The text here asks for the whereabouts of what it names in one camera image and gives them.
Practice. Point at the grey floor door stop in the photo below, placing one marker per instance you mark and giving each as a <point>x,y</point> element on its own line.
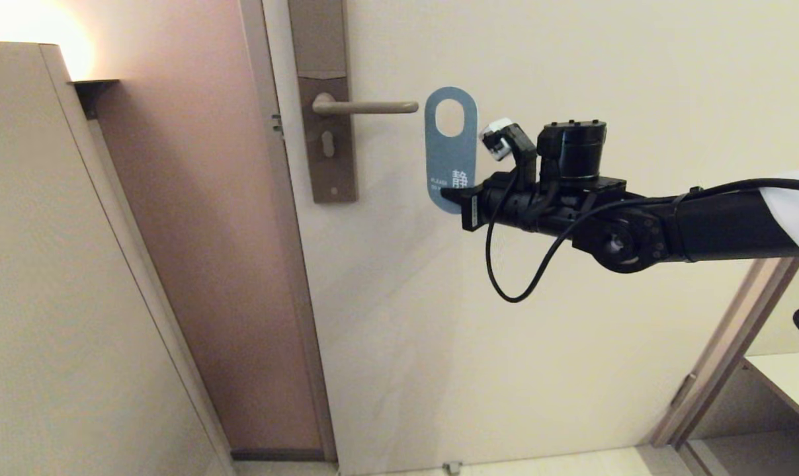
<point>452,467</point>

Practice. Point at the white and blue door hanger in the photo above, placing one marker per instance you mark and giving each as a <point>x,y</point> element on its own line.
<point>449,155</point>

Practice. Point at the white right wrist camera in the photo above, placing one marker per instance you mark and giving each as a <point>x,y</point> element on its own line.
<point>499,147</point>

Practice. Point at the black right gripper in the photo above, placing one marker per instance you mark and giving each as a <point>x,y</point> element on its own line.
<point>518,205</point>

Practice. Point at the beige keyhole cover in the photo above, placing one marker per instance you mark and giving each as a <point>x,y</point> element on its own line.
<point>328,144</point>

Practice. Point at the dark baseboard strip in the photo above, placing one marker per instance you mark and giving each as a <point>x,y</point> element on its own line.
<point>277,455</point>

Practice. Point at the brown door lock plate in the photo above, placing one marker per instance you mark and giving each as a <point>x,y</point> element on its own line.
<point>317,39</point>

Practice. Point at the dark wall lamp bracket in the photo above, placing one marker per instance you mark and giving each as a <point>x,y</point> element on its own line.
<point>95,92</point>

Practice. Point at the black right camera bracket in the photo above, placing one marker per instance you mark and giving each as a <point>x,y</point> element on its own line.
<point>526,149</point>

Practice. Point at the beige closet shelf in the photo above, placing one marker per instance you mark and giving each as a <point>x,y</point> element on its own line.
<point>793,383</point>

